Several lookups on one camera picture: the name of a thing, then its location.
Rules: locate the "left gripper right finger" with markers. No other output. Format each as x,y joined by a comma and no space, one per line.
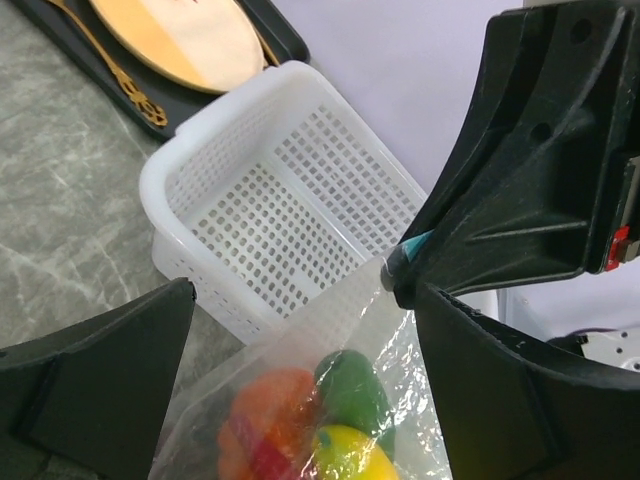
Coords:
513,407

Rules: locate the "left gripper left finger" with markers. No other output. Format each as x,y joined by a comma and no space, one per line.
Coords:
97,392

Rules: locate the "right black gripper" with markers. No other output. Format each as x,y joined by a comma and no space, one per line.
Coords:
536,185

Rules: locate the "clear zip top bag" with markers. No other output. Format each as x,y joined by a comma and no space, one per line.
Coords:
358,313

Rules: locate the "green chili pepper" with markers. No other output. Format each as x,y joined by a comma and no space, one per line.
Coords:
352,395

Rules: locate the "banana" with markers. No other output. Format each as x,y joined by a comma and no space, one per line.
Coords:
342,452

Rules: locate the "orange tangerine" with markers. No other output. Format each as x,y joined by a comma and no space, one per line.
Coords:
282,406

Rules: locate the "red chili pepper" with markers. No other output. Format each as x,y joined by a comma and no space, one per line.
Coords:
267,462

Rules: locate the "white plastic basket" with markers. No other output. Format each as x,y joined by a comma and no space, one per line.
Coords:
270,195

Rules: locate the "gold fork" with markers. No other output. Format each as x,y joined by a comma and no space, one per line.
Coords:
152,112

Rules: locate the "gold spoon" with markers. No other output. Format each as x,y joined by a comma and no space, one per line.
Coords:
270,57

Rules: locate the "beige round plate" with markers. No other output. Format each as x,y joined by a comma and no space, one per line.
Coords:
209,46

